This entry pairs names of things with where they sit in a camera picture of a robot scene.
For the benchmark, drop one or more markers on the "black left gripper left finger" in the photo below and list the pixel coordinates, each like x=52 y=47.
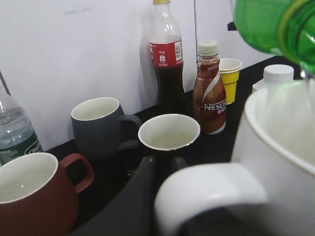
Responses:
x=130 y=212

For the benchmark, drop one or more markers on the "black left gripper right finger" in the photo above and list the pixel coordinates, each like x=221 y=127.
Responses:
x=178 y=163

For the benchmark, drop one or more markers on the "white ceramic mug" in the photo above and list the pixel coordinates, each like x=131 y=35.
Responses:
x=270 y=180

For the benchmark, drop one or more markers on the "green Sprite bottle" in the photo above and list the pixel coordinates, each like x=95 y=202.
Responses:
x=278 y=27

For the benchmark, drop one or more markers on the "yellow paper cup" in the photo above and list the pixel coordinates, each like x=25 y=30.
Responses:
x=229 y=71

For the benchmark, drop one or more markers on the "cola bottle red label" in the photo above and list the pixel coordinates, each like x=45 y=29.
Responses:
x=166 y=48

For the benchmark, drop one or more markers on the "black ceramic mug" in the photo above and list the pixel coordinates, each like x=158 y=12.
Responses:
x=165 y=137

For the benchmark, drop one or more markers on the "brown Nescafe coffee bottle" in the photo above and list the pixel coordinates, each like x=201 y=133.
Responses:
x=209 y=97

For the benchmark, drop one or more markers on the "grey ceramic mug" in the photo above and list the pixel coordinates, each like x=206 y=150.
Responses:
x=99 y=128

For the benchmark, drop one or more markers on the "red ceramic mug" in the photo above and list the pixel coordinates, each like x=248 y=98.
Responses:
x=37 y=197

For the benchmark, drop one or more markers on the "clear water bottle green label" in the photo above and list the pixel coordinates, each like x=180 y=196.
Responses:
x=17 y=134

